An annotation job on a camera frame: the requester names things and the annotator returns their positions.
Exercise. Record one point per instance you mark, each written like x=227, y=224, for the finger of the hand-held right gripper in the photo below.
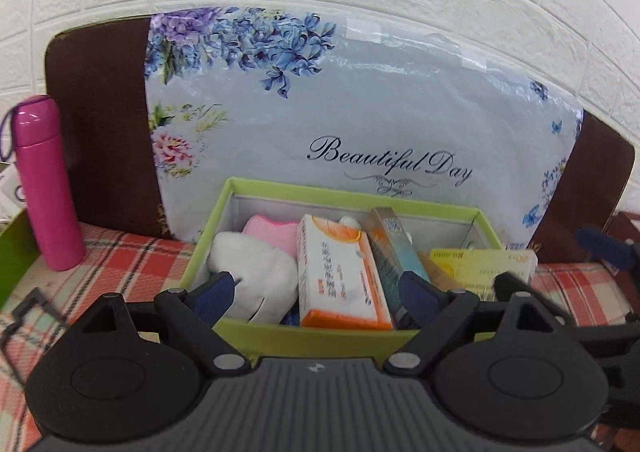
x=602, y=244
x=540, y=299

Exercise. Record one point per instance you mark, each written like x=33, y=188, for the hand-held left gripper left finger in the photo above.
x=215, y=294

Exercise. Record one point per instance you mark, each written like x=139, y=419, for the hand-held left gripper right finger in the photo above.
x=420, y=297

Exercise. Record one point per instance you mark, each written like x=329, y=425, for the white sock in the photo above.
x=260, y=272

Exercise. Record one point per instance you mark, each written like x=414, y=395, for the blue toothpaste box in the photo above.
x=395, y=247

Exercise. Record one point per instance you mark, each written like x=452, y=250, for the pale yellow box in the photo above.
x=480, y=269

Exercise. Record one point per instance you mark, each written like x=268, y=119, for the blue packet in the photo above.
x=291, y=319

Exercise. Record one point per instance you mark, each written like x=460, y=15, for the orange and white box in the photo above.
x=340, y=277

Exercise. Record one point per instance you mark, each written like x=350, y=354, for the pink sock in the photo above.
x=272, y=234

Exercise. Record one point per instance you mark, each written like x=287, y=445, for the light green storage box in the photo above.
x=310, y=339

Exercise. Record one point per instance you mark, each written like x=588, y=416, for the plaid cloth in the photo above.
x=130, y=262

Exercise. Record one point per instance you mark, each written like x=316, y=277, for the floral Beautiful Day pillow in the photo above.
x=380, y=106

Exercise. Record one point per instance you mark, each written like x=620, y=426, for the green open tray box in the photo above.
x=15, y=257

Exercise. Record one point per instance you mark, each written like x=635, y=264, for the pink thermos bottle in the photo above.
x=45, y=182

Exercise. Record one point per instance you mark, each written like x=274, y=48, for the brown wooden headboard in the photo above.
x=95, y=96

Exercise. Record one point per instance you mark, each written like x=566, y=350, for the black plastic frame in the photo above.
x=30, y=307

